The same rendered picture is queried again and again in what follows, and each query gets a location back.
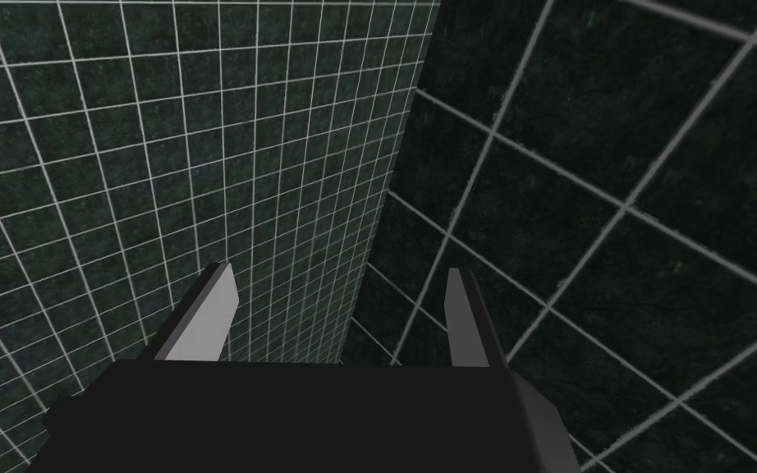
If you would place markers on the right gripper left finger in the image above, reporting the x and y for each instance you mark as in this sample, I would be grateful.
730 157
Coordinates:
202 322

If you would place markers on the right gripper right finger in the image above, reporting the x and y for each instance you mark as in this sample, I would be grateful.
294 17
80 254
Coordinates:
467 325

